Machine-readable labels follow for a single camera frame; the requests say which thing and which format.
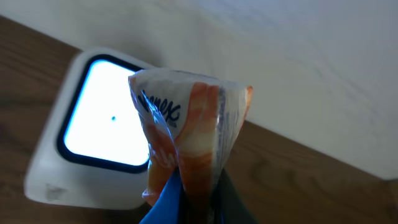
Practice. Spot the orange tissue pack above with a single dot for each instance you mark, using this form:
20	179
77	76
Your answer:
191	123

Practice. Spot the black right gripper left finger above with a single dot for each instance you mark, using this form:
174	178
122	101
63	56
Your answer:
167	208

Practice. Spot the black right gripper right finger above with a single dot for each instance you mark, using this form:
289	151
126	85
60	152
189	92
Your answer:
230	208

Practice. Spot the white barcode scanner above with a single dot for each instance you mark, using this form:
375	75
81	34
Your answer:
92	152

